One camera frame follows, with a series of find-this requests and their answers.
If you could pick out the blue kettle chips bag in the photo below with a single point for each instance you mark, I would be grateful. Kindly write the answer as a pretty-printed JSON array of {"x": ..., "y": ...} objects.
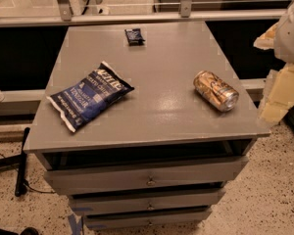
[{"x": 81, "y": 103}]

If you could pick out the black floor stand pole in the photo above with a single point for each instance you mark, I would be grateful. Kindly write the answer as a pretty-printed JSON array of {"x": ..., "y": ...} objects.
[{"x": 20, "y": 184}]

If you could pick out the gold soda can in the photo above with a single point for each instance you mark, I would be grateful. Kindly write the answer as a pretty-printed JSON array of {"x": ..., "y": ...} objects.
[{"x": 216, "y": 91}]

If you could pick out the dark blue rxbar wrapper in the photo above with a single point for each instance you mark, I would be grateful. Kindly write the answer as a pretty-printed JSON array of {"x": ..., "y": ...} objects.
[{"x": 134, "y": 36}]

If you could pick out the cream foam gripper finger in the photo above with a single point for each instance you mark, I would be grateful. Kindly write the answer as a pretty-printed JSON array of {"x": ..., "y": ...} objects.
[
  {"x": 266, "y": 40},
  {"x": 278, "y": 95}
]

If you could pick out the metal railing frame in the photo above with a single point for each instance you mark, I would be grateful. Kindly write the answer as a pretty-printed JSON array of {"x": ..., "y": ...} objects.
[{"x": 19, "y": 13}]

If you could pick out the top grey drawer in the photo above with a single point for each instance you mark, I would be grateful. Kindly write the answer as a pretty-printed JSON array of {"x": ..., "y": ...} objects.
[{"x": 144, "y": 176}]

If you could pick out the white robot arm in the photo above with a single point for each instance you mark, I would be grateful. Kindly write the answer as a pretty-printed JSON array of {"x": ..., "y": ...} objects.
[{"x": 284, "y": 37}]

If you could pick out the middle grey drawer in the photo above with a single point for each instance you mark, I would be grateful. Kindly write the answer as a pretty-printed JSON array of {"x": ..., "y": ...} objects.
[{"x": 153, "y": 201}]

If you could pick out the bottom grey drawer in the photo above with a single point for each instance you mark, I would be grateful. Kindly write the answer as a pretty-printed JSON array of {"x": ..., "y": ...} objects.
[{"x": 146, "y": 218}]

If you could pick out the grey drawer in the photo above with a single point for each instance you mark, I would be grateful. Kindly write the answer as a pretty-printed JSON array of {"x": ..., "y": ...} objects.
[
  {"x": 153, "y": 201},
  {"x": 144, "y": 176},
  {"x": 146, "y": 218}
]

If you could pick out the grey drawer cabinet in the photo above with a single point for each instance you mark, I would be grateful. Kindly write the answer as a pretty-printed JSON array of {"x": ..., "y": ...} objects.
[{"x": 162, "y": 120}]

